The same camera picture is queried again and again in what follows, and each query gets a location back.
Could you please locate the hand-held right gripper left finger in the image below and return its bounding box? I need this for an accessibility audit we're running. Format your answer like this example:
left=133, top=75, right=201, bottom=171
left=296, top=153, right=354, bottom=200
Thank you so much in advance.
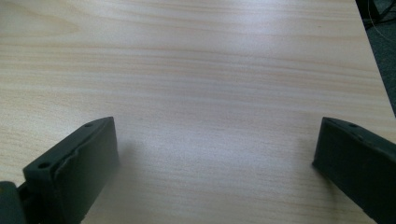
left=21, top=116, right=120, bottom=224

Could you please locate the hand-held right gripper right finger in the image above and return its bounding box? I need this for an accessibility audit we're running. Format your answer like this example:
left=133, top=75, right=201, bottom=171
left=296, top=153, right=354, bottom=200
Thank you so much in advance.
left=312, top=117, right=396, bottom=224

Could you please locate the black metal stand leg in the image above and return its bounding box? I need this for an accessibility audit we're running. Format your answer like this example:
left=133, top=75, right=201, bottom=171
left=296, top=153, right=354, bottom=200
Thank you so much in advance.
left=355, top=0, right=396, bottom=30

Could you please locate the thin pale cable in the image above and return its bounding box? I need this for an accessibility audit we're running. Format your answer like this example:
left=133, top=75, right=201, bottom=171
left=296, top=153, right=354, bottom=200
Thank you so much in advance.
left=366, top=0, right=396, bottom=44

